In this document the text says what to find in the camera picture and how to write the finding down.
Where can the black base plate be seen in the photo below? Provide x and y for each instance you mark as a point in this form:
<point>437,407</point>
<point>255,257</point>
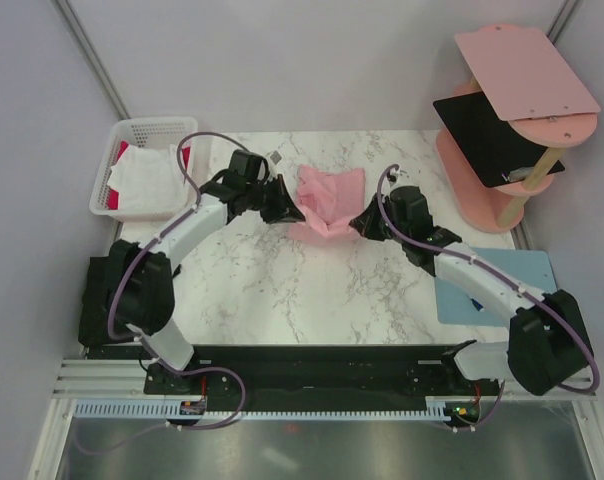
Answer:
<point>321,379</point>

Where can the black board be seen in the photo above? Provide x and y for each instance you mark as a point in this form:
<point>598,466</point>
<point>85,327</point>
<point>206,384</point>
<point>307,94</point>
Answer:
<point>496,153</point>

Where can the white cable duct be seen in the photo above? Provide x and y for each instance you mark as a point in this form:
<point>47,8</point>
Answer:
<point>183,410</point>

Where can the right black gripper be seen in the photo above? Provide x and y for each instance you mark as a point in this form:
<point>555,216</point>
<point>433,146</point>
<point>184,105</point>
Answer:
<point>365,223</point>

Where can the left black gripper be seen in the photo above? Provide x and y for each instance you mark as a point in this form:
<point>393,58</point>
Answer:
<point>284,209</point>

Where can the black t shirt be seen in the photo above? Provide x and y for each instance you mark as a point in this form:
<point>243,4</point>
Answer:
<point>93,319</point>

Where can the pink tiered shelf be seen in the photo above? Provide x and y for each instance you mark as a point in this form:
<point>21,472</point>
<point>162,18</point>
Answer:
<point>531,86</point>

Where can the red t shirt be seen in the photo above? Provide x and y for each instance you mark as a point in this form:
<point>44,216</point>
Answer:
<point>116,200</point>

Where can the pink t shirt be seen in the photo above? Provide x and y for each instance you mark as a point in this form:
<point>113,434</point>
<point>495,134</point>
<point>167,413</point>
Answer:
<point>329,202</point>

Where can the white plastic basket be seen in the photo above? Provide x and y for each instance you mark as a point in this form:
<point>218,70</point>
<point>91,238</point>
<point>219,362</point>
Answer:
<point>142,173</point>

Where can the light blue mat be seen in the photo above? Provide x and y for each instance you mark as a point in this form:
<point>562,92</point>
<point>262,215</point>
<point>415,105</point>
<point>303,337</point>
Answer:
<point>454,306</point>

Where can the blue capped marker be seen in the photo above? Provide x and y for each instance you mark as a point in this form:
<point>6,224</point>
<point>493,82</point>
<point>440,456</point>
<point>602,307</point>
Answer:
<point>477,305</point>

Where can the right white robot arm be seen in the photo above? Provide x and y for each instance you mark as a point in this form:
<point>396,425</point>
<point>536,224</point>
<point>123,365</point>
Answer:
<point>547,345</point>

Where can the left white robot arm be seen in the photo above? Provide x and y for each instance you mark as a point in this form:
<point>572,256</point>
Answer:
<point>129,293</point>

